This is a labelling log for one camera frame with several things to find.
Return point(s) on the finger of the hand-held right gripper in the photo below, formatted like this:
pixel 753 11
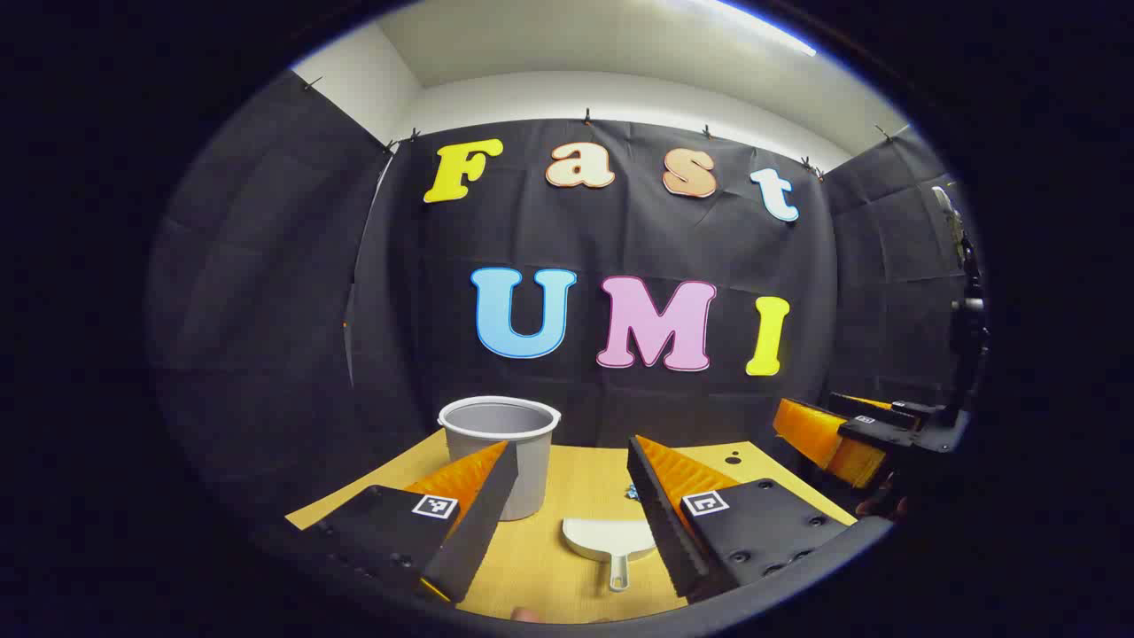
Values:
pixel 873 431
pixel 912 412

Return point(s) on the wooden desktop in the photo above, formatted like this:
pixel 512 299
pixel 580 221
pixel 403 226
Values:
pixel 576 478

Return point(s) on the white dustpan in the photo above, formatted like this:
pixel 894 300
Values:
pixel 602 536

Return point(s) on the grey garbage bin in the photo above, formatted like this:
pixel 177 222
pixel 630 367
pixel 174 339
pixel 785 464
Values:
pixel 532 461

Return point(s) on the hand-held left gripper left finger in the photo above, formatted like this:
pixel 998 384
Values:
pixel 478 523

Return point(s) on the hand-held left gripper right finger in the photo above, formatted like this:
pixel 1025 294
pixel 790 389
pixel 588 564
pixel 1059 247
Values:
pixel 660 514

